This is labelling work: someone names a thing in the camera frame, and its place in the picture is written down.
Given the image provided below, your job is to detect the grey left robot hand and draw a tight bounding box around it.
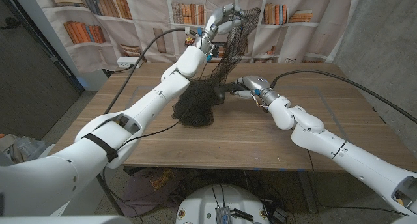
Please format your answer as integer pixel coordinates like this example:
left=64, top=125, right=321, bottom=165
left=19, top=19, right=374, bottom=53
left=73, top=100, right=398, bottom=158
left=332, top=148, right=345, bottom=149
left=197, top=3, right=250, bottom=54

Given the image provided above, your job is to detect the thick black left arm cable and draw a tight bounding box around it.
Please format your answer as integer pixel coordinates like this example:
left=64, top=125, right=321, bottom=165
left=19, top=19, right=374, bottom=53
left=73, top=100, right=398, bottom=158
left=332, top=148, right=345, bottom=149
left=103, top=27, right=198, bottom=115

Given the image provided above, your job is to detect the printed bookshelf backdrop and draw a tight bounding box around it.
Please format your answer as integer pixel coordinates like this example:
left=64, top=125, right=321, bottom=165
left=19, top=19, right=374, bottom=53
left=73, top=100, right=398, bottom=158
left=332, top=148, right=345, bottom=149
left=31, top=0, right=362, bottom=74

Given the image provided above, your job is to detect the grey metal table leg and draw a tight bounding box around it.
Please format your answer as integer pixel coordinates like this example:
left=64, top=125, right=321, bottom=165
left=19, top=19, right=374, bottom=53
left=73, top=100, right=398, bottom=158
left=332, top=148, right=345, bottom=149
left=296, top=171, right=319, bottom=214

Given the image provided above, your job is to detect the white power strip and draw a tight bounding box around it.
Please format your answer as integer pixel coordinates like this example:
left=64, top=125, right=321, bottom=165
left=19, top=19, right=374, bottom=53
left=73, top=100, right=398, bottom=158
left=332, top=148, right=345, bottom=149
left=116, top=56, right=144, bottom=69

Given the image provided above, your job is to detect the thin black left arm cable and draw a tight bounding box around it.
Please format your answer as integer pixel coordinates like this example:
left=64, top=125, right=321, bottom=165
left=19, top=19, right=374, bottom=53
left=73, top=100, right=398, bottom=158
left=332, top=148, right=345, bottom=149
left=97, top=119, right=182, bottom=224

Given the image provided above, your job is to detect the black game controller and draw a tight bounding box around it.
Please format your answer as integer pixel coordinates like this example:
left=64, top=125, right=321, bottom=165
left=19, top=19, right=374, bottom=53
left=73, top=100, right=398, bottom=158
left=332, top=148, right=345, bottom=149
left=213, top=83, right=248, bottom=101

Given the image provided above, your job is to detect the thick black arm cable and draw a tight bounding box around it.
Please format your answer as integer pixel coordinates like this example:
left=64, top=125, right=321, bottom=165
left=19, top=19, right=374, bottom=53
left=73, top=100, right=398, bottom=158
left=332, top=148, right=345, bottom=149
left=103, top=27, right=198, bottom=115
left=269, top=69, right=417, bottom=124

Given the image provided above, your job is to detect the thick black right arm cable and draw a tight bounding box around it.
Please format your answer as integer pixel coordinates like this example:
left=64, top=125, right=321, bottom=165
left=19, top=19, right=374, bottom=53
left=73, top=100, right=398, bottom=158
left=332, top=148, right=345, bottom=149
left=269, top=69, right=417, bottom=124

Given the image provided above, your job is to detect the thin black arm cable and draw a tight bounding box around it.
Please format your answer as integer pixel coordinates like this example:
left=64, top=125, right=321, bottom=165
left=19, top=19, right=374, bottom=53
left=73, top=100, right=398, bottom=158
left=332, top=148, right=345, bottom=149
left=97, top=119, right=182, bottom=224
left=306, top=150, right=407, bottom=216

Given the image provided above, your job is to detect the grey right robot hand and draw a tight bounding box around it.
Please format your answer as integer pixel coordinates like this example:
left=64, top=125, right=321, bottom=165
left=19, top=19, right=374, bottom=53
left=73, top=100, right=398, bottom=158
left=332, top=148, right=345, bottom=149
left=231, top=75, right=281, bottom=106

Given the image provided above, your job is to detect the dark cloth with yellow print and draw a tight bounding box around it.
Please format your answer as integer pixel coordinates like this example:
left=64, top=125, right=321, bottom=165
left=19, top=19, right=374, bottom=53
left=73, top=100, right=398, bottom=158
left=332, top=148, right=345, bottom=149
left=116, top=167, right=183, bottom=218

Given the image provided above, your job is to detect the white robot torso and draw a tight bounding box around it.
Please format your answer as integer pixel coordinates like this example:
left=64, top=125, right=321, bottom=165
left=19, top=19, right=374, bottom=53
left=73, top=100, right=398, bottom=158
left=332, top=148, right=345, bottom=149
left=0, top=184, right=417, bottom=224

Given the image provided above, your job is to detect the clear plastic container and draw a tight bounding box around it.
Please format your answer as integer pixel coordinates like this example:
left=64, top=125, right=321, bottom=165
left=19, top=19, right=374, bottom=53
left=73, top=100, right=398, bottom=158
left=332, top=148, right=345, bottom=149
left=0, top=134, right=46, bottom=169

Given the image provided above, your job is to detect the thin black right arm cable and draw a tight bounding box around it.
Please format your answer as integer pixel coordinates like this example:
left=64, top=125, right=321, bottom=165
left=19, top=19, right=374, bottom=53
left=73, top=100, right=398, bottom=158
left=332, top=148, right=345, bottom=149
left=306, top=150, right=407, bottom=216

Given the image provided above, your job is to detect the black mesh netting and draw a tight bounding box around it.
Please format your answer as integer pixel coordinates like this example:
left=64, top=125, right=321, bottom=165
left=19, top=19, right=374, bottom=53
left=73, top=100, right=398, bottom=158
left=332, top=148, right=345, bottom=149
left=171, top=7, right=261, bottom=128

